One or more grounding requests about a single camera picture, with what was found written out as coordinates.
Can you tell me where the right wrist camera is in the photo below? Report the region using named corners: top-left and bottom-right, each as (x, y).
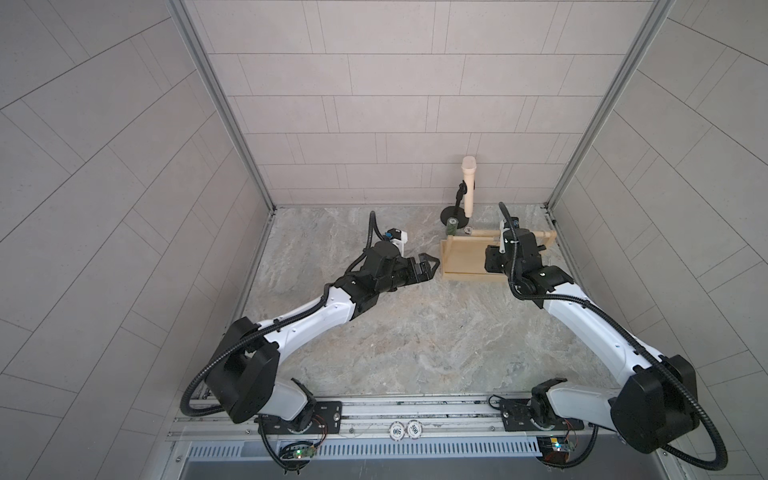
top-left (499, 220), bottom-right (509, 254)

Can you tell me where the green circuit board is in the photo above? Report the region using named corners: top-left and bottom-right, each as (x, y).
top-left (279, 441), bottom-right (318, 462)
top-left (536, 436), bottom-right (578, 465)

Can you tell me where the right poker chip on rail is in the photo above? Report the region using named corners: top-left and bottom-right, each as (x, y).
top-left (406, 420), bottom-right (423, 439)

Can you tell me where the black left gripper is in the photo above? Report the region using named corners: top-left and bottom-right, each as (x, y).
top-left (371, 254), bottom-right (440, 295)

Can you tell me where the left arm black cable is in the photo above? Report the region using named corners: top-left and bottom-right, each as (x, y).
top-left (179, 211), bottom-right (385, 419)

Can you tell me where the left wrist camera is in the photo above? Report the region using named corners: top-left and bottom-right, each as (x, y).
top-left (384, 228), bottom-right (408, 256)

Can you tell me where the aluminium corner profile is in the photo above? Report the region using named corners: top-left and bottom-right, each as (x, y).
top-left (167, 0), bottom-right (276, 212)
top-left (545, 0), bottom-right (676, 212)

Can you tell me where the green camouflage tape roll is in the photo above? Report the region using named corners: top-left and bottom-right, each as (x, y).
top-left (445, 217), bottom-right (459, 236)

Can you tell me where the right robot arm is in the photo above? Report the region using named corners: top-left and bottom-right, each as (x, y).
top-left (485, 226), bottom-right (701, 453)

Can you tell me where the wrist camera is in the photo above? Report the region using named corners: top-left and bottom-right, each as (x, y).
top-left (499, 220), bottom-right (509, 254)
top-left (384, 228), bottom-right (408, 256)

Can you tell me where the poker chip on rail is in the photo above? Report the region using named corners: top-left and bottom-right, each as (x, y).
top-left (388, 422), bottom-right (406, 442)
top-left (406, 420), bottom-right (423, 439)

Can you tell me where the left green circuit board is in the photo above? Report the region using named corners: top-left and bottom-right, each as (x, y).
top-left (279, 441), bottom-right (318, 462)

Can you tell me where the left poker chip on rail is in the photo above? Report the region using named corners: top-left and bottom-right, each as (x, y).
top-left (388, 422), bottom-right (406, 442)

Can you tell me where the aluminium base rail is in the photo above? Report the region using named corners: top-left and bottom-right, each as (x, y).
top-left (160, 387), bottom-right (615, 441)

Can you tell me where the right green circuit board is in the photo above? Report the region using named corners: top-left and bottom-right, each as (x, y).
top-left (536, 436), bottom-right (578, 465)

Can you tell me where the aluminium corner profile right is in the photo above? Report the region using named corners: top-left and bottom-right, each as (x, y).
top-left (545, 0), bottom-right (676, 212)

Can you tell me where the wooden jewelry display stand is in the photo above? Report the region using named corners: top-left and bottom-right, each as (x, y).
top-left (440, 227), bottom-right (557, 283)

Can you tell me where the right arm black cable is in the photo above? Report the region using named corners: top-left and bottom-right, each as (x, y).
top-left (497, 202), bottom-right (729, 472)

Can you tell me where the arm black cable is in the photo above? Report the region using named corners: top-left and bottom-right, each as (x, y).
top-left (179, 211), bottom-right (385, 419)
top-left (497, 202), bottom-right (729, 472)

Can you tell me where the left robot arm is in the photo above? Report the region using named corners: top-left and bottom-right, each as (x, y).
top-left (180, 240), bottom-right (440, 430)

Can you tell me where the beige microphone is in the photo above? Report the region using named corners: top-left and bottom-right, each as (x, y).
top-left (461, 156), bottom-right (477, 218)

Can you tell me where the ventilation grille strip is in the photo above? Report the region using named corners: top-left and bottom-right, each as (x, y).
top-left (187, 437), bottom-right (542, 461)

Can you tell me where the aluminium corner profile left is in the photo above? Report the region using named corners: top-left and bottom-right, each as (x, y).
top-left (167, 0), bottom-right (276, 212)

